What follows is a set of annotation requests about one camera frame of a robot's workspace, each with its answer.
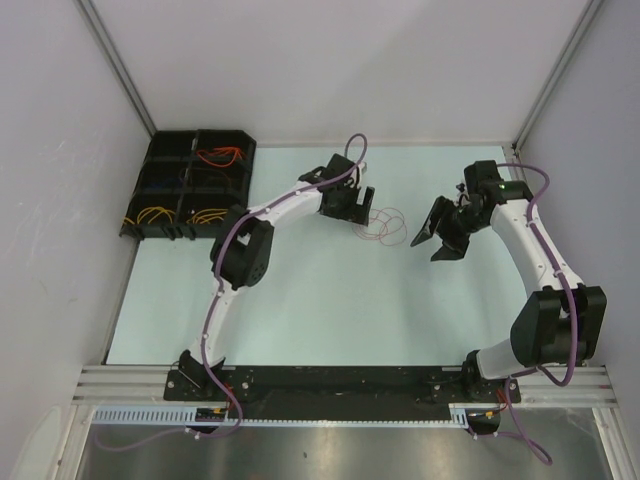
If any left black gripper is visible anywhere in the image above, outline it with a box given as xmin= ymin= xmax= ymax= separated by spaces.
xmin=320 ymin=181 xmax=372 ymax=226

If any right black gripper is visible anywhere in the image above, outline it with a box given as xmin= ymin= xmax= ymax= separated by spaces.
xmin=411 ymin=195 xmax=487 ymax=261

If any pink thin cable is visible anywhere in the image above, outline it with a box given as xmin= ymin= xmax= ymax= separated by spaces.
xmin=353 ymin=207 xmax=407 ymax=247

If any brown thin cable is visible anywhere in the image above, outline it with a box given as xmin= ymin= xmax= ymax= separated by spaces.
xmin=182 ymin=167 xmax=239 ymax=194

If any red thin cable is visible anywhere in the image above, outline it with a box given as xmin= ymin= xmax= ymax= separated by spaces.
xmin=195 ymin=145 xmax=249 ymax=169

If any yellow thin cable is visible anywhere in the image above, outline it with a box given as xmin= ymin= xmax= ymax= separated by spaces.
xmin=185 ymin=205 xmax=231 ymax=226

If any orange thin cable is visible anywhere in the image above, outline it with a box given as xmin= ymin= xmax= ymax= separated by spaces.
xmin=122 ymin=207 xmax=176 ymax=229

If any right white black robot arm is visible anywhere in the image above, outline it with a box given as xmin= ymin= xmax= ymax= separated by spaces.
xmin=411 ymin=160 xmax=607 ymax=401

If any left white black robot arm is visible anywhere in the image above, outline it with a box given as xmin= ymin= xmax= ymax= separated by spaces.
xmin=178 ymin=154 xmax=375 ymax=400

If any black compartment tray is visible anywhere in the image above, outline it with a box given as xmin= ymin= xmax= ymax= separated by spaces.
xmin=120 ymin=129 xmax=257 ymax=241

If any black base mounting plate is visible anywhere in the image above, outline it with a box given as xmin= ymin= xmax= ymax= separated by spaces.
xmin=163 ymin=364 xmax=521 ymax=424

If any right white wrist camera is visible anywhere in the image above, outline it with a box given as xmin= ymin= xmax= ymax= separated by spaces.
xmin=455 ymin=183 xmax=468 ymax=205

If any aluminium frame rail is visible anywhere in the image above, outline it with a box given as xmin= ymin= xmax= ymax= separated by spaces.
xmin=73 ymin=365 xmax=618 ymax=409

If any white slotted cable duct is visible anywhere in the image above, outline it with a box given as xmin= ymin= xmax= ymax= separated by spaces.
xmin=93 ymin=406 xmax=468 ymax=428

